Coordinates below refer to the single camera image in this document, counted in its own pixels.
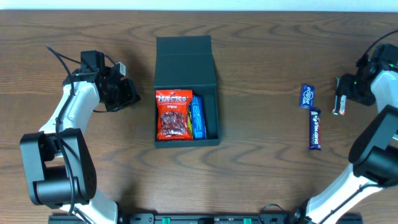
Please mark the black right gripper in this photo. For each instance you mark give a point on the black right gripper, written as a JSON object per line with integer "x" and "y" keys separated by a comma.
{"x": 347, "y": 93}

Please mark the purple Dairy Milk bar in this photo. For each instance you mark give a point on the purple Dairy Milk bar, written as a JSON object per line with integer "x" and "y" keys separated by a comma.
{"x": 314, "y": 129}

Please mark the yellow snack bag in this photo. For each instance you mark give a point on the yellow snack bag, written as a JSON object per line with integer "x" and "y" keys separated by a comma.
{"x": 189, "y": 122}

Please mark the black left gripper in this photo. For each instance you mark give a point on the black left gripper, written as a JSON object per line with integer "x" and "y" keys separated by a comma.
{"x": 125, "y": 95}

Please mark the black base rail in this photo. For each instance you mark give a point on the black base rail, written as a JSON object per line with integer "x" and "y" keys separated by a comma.
{"x": 148, "y": 218}

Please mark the green white candy bar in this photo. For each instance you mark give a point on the green white candy bar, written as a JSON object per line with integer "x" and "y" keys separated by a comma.
{"x": 340, "y": 101}

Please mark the blue cookie pack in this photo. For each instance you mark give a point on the blue cookie pack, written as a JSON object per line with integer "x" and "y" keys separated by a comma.
{"x": 198, "y": 118}

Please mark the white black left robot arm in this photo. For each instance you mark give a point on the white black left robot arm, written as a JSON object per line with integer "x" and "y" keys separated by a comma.
{"x": 59, "y": 171}

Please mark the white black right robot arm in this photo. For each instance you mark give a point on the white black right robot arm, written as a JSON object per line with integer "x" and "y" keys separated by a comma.
{"x": 372, "y": 159}

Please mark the red candy bag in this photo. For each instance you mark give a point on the red candy bag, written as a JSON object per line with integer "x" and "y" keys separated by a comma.
{"x": 172, "y": 107}

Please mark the black box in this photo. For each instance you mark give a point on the black box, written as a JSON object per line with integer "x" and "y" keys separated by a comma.
{"x": 187, "y": 63}

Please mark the blue Eclipse mint pack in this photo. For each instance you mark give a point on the blue Eclipse mint pack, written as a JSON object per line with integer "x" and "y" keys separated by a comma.
{"x": 307, "y": 96}

